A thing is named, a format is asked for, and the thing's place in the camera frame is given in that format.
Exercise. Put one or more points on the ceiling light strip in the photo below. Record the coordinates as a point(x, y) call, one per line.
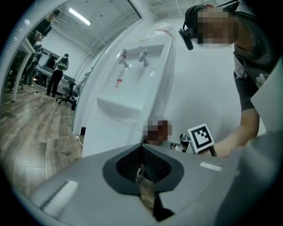
point(80, 16)

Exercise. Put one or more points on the clear plastic wrap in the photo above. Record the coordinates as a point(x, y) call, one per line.
point(161, 29)

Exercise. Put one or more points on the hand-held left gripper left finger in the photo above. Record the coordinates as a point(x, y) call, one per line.
point(120, 174)

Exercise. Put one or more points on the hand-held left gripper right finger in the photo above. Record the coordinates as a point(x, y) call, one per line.
point(163, 174)

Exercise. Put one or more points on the person's grey shirt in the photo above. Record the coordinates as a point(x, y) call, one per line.
point(249, 72)

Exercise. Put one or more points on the black office chair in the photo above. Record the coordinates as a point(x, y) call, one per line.
point(67, 92)

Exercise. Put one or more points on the white water dispenser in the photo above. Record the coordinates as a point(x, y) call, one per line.
point(123, 92)

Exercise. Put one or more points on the black head-worn camera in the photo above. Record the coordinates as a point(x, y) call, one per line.
point(186, 38)

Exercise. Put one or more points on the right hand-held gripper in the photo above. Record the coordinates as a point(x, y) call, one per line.
point(201, 138)

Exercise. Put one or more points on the person's right forearm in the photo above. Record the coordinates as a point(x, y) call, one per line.
point(241, 132)

